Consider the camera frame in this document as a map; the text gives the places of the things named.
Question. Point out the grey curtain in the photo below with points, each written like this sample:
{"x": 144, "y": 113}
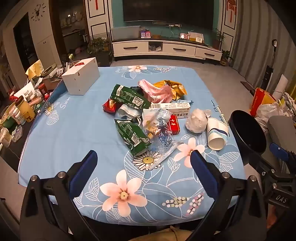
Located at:
{"x": 254, "y": 34}

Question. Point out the white cardboard box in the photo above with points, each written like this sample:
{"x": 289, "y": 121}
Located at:
{"x": 81, "y": 76}

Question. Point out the small photo frame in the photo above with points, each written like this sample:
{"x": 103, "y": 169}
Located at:
{"x": 184, "y": 36}

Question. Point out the white paper roll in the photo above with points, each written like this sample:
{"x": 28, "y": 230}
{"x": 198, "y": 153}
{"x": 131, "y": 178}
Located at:
{"x": 281, "y": 84}

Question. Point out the red lid can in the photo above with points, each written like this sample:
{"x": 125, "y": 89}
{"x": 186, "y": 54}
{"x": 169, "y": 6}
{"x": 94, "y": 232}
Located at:
{"x": 42, "y": 89}

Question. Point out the small potted plant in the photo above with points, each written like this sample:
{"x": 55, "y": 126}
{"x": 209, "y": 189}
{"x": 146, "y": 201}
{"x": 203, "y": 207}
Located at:
{"x": 225, "y": 58}

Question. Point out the white desk calendar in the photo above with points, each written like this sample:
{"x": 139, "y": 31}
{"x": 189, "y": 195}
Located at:
{"x": 195, "y": 36}

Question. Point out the white power strip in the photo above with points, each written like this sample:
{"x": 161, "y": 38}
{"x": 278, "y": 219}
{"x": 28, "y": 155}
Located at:
{"x": 173, "y": 24}

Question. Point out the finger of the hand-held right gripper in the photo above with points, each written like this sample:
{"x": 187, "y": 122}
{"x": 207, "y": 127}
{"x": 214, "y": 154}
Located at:
{"x": 263, "y": 165}
{"x": 278, "y": 151}

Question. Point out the white paper cup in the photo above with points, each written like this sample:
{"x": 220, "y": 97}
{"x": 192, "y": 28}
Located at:
{"x": 216, "y": 134}

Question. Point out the clear zip bag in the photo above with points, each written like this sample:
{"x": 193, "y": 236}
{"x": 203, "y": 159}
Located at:
{"x": 165, "y": 148}

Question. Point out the clear printed plastic bag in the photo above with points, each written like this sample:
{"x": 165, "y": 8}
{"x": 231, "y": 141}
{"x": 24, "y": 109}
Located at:
{"x": 152, "y": 118}

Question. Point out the tall potted plant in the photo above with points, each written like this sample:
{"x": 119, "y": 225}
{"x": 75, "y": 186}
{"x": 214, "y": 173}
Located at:
{"x": 218, "y": 37}

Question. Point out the white television cabinet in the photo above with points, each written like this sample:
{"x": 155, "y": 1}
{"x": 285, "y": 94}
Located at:
{"x": 178, "y": 48}

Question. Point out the black flat television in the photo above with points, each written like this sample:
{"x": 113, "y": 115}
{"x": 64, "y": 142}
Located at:
{"x": 166, "y": 11}

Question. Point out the white toothpaste box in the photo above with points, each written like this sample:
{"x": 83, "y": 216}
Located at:
{"x": 171, "y": 107}

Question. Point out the small colourful stand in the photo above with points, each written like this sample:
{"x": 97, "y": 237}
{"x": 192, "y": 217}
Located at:
{"x": 145, "y": 34}

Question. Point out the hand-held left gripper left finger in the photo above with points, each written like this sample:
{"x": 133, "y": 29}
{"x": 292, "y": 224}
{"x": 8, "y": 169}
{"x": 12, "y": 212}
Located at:
{"x": 85, "y": 171}

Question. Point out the red shopping bag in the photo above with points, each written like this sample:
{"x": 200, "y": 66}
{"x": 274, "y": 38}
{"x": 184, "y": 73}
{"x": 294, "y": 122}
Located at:
{"x": 260, "y": 99}

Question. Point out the clear plastic storage box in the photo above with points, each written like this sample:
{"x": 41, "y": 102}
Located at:
{"x": 124, "y": 33}

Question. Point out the cotton swab box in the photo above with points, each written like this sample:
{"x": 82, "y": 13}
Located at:
{"x": 5, "y": 136}

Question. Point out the yellow cloth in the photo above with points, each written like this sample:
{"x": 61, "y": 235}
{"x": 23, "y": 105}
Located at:
{"x": 34, "y": 67}

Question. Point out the clear plastic container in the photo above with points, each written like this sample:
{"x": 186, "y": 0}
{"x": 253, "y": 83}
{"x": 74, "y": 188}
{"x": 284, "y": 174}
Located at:
{"x": 17, "y": 133}

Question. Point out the red cigarette box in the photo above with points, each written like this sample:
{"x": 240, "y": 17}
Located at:
{"x": 174, "y": 125}

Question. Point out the green snack packet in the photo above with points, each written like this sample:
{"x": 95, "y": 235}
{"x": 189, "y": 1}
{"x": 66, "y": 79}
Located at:
{"x": 131, "y": 135}
{"x": 124, "y": 95}

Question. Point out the yellow jar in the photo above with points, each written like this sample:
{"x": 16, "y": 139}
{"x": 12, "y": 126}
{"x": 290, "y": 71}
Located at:
{"x": 24, "y": 110}

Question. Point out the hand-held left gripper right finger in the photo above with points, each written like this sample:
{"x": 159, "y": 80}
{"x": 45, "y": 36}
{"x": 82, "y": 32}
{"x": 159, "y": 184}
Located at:
{"x": 203, "y": 171}

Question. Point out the red snack packet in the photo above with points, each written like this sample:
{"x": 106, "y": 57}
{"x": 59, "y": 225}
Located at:
{"x": 109, "y": 107}

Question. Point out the yellow snack bag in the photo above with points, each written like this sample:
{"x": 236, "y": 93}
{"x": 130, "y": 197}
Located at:
{"x": 177, "y": 89}

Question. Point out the blue floral tablecloth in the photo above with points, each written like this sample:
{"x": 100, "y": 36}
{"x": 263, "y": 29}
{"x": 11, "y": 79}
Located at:
{"x": 69, "y": 129}

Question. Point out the pile of light clothing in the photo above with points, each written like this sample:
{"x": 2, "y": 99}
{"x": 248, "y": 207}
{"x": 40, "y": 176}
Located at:
{"x": 288, "y": 102}

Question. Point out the white crumpled plastic bag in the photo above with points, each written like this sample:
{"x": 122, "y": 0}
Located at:
{"x": 196, "y": 121}

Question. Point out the red knot wall decoration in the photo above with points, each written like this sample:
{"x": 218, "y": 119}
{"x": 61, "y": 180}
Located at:
{"x": 231, "y": 9}
{"x": 96, "y": 3}

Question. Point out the black plastic bucket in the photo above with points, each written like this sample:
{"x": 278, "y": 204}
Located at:
{"x": 248, "y": 132}

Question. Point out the upright vacuum cleaner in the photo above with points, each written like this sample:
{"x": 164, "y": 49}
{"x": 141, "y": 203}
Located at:
{"x": 269, "y": 74}

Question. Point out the black wall clock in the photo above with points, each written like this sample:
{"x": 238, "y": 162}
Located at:
{"x": 38, "y": 11}

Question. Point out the potted plants on black stand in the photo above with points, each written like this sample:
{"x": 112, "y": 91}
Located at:
{"x": 99, "y": 48}

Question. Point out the dark floor mat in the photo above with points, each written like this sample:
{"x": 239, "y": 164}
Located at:
{"x": 247, "y": 85}

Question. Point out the pink plastic bag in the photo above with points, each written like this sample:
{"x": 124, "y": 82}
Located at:
{"x": 155, "y": 92}

